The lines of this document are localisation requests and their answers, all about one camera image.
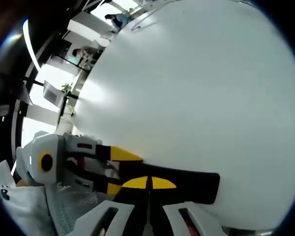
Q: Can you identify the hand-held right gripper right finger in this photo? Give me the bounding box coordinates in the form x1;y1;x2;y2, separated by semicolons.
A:
150;176;228;236

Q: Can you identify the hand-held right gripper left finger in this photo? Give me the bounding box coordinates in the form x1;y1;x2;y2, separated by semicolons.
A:
75;176;150;236

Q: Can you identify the black remote control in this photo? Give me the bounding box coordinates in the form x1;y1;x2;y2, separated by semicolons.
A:
117;160;221;205

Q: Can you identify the grey mesh office chair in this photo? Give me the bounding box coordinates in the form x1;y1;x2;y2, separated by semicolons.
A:
45;183;109;236

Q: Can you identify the person's white shirt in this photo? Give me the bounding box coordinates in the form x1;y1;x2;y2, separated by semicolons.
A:
0;159;58;236

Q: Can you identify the white box cabinet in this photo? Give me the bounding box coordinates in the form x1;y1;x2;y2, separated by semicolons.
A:
42;80;65;107

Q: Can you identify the black cable on table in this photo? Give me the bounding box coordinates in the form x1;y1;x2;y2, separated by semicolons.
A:
131;6;163;32

